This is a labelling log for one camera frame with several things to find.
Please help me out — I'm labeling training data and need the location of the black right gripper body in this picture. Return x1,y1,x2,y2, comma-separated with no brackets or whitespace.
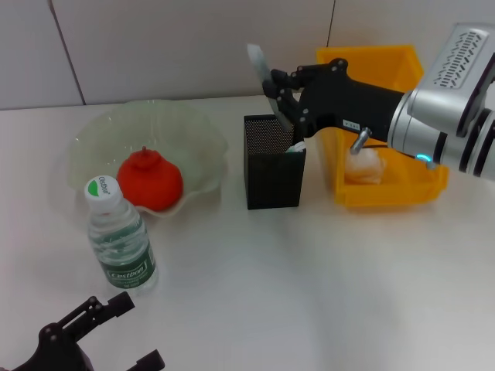
299,70,405,142

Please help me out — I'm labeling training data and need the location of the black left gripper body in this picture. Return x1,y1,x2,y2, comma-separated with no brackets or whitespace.
0,322,94,371

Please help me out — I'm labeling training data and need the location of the grey marker pen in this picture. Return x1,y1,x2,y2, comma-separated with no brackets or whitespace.
246,42,295,133

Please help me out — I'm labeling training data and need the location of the clear green-label water bottle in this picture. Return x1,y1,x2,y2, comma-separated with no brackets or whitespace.
84,174,159,298

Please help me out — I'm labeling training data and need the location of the white paper ball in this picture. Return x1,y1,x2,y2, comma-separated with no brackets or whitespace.
344,148,388,186

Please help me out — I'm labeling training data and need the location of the orange toy fruit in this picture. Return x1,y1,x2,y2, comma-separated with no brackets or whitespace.
115,145,185,213

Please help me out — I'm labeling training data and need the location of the black mesh pen holder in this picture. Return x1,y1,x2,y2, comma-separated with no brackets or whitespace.
243,112,307,211

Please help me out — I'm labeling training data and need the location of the pale green wavy glass plate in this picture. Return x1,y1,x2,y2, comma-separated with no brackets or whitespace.
68,99,230,220

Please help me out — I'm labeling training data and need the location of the yellow plastic bin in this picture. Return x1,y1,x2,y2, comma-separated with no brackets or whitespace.
316,44,452,210

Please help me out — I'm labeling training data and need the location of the grey right arm cable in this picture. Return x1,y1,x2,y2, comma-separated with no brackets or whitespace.
349,128,421,158

